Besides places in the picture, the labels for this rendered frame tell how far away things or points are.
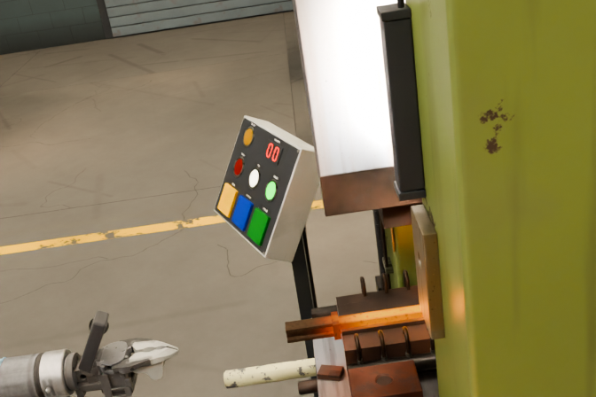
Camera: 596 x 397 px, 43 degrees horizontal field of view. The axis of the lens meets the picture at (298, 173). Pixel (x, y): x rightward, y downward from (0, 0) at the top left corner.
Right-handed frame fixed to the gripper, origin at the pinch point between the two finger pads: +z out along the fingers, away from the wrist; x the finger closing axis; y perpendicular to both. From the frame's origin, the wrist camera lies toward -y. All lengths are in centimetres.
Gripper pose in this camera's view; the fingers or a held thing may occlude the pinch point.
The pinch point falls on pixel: (170, 348)
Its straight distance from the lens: 150.9
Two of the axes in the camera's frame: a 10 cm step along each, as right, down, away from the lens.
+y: 1.4, 9.1, 4.0
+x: 0.4, 4.0, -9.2
